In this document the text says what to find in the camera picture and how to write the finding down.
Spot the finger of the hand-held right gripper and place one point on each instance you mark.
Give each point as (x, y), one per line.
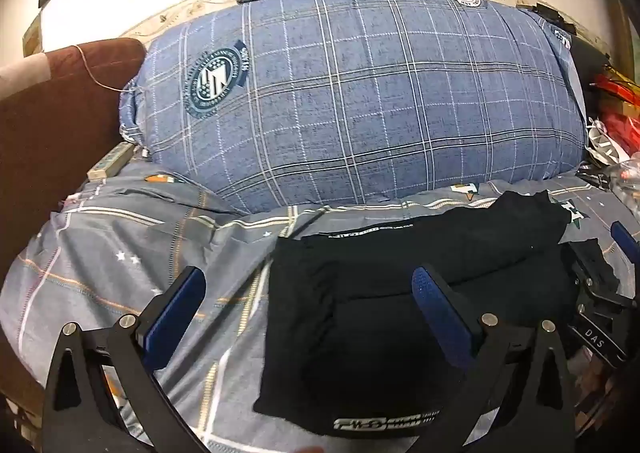
(626, 239)
(595, 278)

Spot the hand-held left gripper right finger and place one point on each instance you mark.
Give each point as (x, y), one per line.
(440, 308)

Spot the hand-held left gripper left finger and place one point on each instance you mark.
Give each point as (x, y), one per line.
(175, 308)

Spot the black pants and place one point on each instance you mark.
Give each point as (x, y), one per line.
(400, 293)

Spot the grey printed bed sheet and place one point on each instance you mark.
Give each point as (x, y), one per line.
(115, 253)

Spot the black and white patterned bag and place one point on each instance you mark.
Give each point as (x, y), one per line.
(602, 143)

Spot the red packaging clutter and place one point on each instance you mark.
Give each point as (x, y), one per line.
(620, 103)

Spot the brown plush headboard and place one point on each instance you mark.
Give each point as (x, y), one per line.
(55, 133)

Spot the blue plaid quilt bundle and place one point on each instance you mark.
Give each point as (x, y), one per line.
(350, 98)

